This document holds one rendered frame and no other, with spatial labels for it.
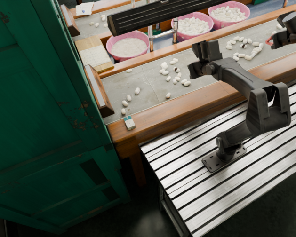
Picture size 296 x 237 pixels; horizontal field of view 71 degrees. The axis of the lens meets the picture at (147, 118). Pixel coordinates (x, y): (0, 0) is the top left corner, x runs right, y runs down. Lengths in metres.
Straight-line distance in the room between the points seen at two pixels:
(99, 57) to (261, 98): 0.92
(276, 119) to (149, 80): 0.68
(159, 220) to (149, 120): 0.82
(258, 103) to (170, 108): 0.47
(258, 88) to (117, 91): 0.69
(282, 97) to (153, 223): 1.17
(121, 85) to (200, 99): 0.42
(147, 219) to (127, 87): 0.90
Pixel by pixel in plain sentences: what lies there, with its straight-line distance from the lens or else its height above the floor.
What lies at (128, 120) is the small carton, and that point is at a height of 0.78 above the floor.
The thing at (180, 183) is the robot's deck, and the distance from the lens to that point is 0.91.
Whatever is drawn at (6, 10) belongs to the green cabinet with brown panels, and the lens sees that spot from 0.46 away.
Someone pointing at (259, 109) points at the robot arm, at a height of 1.09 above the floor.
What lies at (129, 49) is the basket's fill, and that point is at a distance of 1.36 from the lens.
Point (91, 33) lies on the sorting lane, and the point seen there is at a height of 0.74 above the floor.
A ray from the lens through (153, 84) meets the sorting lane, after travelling 1.10.
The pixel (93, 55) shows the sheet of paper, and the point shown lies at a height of 0.78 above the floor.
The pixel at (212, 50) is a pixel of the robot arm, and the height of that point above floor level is 1.05.
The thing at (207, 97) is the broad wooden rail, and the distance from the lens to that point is 1.03.
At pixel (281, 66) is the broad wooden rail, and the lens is 1.30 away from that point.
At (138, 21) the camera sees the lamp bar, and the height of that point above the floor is 1.07.
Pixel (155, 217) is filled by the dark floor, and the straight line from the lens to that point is 1.55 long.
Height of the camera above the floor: 1.53
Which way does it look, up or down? 55 degrees down
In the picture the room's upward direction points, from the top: 6 degrees counter-clockwise
